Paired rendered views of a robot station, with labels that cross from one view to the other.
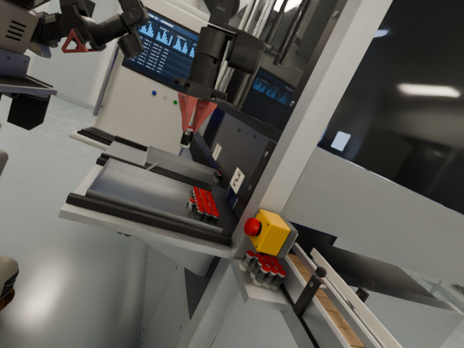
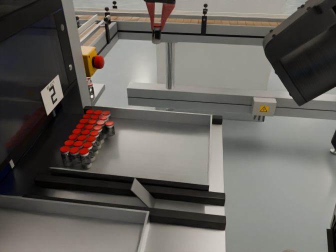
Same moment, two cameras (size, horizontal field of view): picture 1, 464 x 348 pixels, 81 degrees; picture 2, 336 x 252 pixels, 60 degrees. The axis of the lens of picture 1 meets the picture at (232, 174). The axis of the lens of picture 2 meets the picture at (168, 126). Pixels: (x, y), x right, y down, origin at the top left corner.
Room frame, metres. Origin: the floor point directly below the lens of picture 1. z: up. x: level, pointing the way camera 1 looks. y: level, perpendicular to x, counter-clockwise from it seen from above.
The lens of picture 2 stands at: (1.19, 0.49, 1.35)
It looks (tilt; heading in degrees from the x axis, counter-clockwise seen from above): 35 degrees down; 208
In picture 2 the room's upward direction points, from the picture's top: straight up
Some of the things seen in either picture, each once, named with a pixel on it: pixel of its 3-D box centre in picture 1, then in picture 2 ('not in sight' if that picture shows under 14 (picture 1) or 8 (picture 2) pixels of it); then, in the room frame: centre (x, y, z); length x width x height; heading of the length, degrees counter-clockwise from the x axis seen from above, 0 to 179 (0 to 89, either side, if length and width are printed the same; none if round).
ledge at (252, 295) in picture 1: (264, 284); (79, 94); (0.58, -0.18, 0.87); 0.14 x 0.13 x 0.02; 111
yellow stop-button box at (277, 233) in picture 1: (271, 232); (83, 61); (0.58, -0.14, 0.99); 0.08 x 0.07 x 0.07; 111
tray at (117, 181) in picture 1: (159, 195); (140, 143); (0.73, 0.16, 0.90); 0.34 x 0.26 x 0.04; 110
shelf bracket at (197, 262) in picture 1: (156, 242); not in sight; (0.67, 0.11, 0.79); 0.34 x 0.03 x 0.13; 111
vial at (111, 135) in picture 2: (189, 207); (110, 130); (0.73, 0.07, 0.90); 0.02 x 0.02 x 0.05
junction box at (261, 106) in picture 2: not in sight; (263, 106); (-0.27, 0.30, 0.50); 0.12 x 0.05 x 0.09; 111
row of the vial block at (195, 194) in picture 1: (195, 204); (97, 137); (0.77, 0.06, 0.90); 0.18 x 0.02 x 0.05; 20
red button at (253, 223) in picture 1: (253, 227); (97, 62); (0.56, -0.09, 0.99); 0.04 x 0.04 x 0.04; 21
